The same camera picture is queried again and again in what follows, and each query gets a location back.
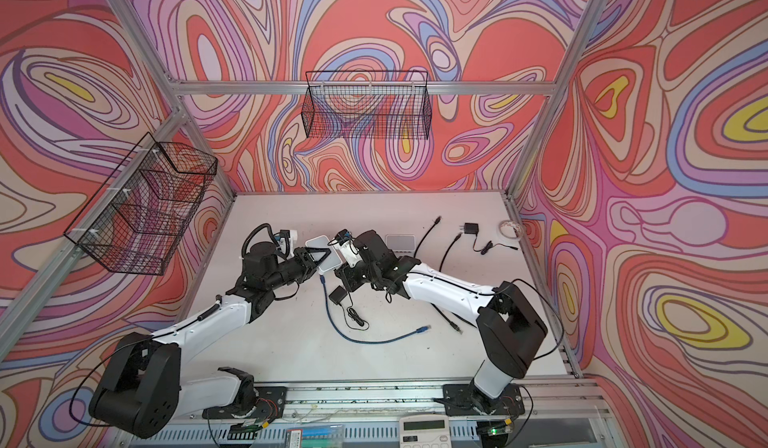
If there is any white calculator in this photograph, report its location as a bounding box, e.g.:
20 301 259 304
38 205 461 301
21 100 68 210
398 414 452 448

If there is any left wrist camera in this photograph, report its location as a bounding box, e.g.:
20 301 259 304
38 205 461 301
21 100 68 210
275 229 298 257

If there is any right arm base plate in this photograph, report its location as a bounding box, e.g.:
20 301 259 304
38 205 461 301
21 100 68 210
436 383 526 420

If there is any long black cable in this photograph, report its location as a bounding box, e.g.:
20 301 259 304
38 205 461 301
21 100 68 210
413 215 463 334

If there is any black wire basket wall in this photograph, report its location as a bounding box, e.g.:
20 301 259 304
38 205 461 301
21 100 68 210
63 132 218 276
301 70 432 140

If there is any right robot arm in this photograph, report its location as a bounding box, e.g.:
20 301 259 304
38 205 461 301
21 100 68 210
329 230 549 400

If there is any black wire basket left wall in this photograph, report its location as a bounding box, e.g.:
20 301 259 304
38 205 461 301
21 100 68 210
63 132 218 276

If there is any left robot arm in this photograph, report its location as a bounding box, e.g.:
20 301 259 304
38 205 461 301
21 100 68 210
88 223 335 438

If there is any clear plastic box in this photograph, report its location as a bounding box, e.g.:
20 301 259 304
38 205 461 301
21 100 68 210
284 425 345 448

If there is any black wire basket back wall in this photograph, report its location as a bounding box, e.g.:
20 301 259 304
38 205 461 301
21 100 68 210
301 70 432 140

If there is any white network switch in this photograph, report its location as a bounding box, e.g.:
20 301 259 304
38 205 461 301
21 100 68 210
304 235 342 274
385 234 416 254

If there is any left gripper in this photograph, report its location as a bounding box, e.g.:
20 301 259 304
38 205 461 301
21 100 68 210
263 249 331 294

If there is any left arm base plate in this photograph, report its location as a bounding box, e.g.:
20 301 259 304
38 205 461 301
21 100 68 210
202 385 288 422

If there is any blue ethernet cable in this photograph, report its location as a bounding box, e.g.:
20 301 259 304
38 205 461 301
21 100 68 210
319 273 432 346

